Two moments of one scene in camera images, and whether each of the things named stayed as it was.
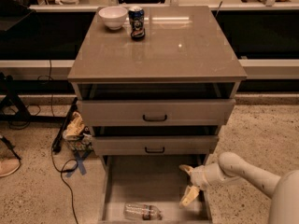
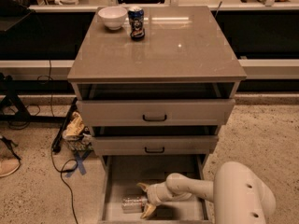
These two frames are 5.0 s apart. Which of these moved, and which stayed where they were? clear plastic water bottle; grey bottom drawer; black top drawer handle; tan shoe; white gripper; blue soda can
Moved: white gripper; clear plastic water bottle
Stayed: black top drawer handle; tan shoe; blue soda can; grey bottom drawer
